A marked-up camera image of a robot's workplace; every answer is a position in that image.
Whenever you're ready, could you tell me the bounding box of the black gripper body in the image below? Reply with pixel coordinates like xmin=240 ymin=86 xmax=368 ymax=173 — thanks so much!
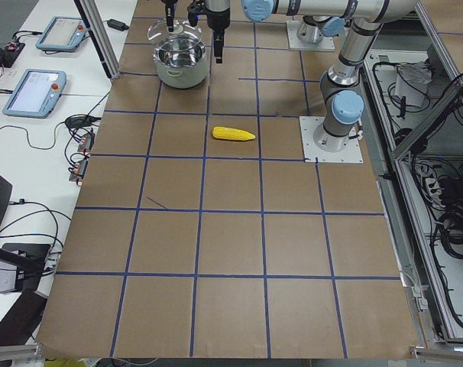
xmin=160 ymin=0 xmax=232 ymax=31

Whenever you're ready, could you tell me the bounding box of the glass pot lid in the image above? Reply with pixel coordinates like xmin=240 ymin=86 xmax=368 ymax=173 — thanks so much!
xmin=147 ymin=18 xmax=202 ymax=45

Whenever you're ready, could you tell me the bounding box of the yellow toy corn cob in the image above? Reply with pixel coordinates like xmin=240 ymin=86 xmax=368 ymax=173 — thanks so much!
xmin=212 ymin=126 xmax=256 ymax=141

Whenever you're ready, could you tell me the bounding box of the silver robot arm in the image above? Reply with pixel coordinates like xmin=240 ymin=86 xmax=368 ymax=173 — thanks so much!
xmin=241 ymin=1 xmax=416 ymax=153
xmin=187 ymin=1 xmax=345 ymax=63

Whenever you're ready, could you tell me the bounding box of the pale green cooking pot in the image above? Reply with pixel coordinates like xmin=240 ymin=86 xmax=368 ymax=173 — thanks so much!
xmin=154 ymin=37 xmax=209 ymax=89

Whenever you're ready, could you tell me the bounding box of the black power adapter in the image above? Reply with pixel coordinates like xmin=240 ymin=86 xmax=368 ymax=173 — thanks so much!
xmin=107 ymin=19 xmax=129 ymax=31

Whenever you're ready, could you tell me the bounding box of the upper teach pendant tablet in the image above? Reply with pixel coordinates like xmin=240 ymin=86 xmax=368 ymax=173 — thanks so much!
xmin=35 ymin=16 xmax=87 ymax=52

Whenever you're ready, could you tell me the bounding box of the teach pendant tablet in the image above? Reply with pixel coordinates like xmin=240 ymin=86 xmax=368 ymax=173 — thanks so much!
xmin=35 ymin=16 xmax=87 ymax=52
xmin=2 ymin=69 xmax=66 ymax=119

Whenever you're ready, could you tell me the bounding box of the lower teach pendant tablet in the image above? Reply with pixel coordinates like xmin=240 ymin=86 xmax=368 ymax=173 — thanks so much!
xmin=2 ymin=69 xmax=66 ymax=119

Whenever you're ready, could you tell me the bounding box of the brown paper table mat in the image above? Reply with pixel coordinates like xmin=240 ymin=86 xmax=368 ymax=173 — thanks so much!
xmin=37 ymin=9 xmax=417 ymax=359

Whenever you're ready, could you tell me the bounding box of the black monitor stand base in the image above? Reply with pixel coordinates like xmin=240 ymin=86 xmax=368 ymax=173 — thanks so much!
xmin=0 ymin=243 xmax=51 ymax=294

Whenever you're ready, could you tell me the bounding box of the aluminium frame post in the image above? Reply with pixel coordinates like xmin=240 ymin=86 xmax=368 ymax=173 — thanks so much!
xmin=73 ymin=0 xmax=121 ymax=80

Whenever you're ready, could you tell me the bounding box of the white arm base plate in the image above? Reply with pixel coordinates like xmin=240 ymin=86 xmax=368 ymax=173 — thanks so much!
xmin=299 ymin=116 xmax=364 ymax=164
xmin=286 ymin=21 xmax=335 ymax=52

